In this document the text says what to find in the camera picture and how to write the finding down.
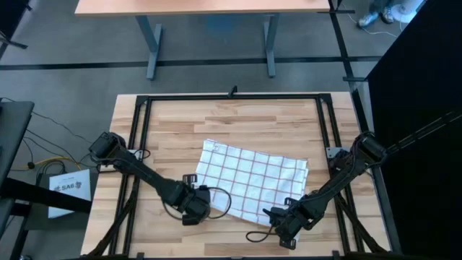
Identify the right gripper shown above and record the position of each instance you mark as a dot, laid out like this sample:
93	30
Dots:
299	216

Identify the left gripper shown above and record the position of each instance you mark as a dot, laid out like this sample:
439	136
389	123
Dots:
187	202

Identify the white red-checked towel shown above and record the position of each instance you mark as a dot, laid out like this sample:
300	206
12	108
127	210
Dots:
252	177

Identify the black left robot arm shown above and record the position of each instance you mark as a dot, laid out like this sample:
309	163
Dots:
140	169

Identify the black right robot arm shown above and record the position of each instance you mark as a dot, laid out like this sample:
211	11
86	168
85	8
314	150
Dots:
346	173

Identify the white paper sign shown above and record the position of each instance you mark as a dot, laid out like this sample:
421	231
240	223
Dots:
72	180

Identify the black slanted bar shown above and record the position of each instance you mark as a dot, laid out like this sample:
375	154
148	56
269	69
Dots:
43	195

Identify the grey desk leg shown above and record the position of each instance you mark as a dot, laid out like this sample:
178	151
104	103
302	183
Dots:
153	47
270	47

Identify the dark grey side table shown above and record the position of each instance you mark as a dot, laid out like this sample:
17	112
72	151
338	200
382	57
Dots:
14	126

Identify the wooden desk top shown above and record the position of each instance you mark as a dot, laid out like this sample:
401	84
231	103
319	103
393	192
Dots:
202	7

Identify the tall black side panel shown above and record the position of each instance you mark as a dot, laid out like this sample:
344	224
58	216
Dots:
415	54

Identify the person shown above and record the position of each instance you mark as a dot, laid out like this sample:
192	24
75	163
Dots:
369	20

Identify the white round base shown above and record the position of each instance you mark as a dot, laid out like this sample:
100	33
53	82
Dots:
406	9

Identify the black equipment stand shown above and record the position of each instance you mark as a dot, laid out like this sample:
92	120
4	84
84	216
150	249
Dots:
11	14

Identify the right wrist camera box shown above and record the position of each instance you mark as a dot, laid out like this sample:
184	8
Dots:
282	229

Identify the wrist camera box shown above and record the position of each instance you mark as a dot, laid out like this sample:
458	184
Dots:
203	202
282	229

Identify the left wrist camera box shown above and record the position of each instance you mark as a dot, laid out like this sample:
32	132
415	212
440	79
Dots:
203	202

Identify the black aluminium table frame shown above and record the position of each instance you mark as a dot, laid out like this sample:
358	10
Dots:
180	97

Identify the black frame clamp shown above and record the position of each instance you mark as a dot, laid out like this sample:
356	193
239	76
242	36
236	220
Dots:
232	92

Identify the black striped frame post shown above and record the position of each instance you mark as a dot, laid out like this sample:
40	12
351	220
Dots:
426	131

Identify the black partition base rail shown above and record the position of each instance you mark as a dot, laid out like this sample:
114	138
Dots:
341	43

